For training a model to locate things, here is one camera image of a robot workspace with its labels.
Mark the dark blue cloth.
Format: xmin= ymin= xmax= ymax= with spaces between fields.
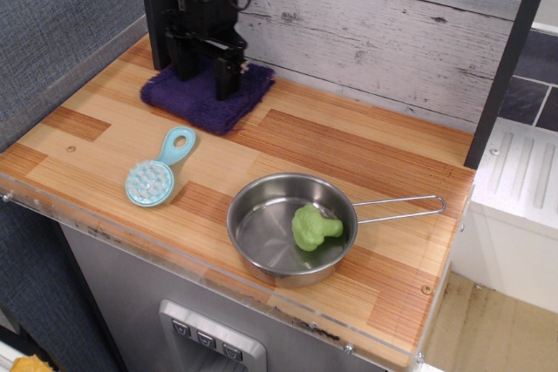
xmin=140 ymin=58 xmax=275 ymax=135

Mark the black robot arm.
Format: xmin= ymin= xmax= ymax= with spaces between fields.
xmin=164 ymin=0 xmax=247 ymax=100

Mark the grey cabinet with dispenser panel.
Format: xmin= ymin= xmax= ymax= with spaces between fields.
xmin=62 ymin=227 xmax=378 ymax=371

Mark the stainless steel pan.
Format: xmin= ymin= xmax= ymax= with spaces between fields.
xmin=226 ymin=172 xmax=447 ymax=289

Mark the yellow object at corner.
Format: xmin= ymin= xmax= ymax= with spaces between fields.
xmin=10 ymin=355 xmax=54 ymax=372

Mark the dark right upright post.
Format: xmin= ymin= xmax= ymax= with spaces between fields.
xmin=464 ymin=0 xmax=541 ymax=169

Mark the white ribbed appliance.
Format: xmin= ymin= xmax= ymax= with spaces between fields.
xmin=452 ymin=118 xmax=557 ymax=312

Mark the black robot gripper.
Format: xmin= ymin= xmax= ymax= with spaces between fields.
xmin=163 ymin=0 xmax=247 ymax=100

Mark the light blue scrub brush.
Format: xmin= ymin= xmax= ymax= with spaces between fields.
xmin=125 ymin=126 xmax=196 ymax=207

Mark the green toy broccoli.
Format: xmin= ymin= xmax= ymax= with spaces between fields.
xmin=291 ymin=204 xmax=344 ymax=252

